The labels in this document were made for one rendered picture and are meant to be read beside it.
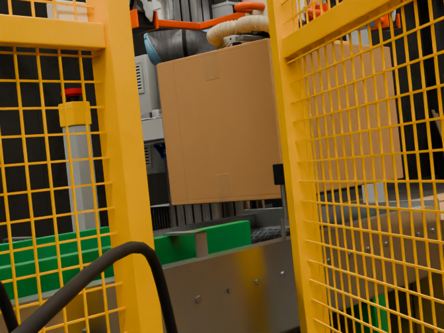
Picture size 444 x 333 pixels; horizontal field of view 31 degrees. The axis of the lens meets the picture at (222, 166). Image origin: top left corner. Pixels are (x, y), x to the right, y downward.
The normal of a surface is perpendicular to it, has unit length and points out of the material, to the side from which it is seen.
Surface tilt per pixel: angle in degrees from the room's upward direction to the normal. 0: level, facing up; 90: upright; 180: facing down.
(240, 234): 90
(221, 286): 90
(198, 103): 90
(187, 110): 90
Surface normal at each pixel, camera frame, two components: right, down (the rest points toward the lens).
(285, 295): 0.76, -0.07
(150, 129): -0.64, 0.07
